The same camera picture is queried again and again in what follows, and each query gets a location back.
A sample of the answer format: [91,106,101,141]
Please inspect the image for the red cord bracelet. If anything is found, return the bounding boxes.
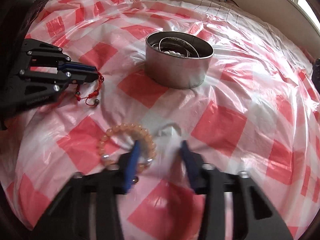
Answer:
[74,71,105,107]

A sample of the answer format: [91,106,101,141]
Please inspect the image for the peach bead bracelet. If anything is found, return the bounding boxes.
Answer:
[97,123,158,174]

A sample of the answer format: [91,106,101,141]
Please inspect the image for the round metal tin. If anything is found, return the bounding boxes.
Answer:
[145,31,214,89]

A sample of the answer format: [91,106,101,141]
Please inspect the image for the silver bangle in tin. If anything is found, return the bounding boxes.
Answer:
[158,37,200,58]

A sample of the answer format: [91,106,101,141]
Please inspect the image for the red white checkered plastic sheet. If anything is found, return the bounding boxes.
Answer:
[1,0,319,239]

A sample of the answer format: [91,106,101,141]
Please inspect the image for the black camera box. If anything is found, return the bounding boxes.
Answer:
[8,0,49,40]

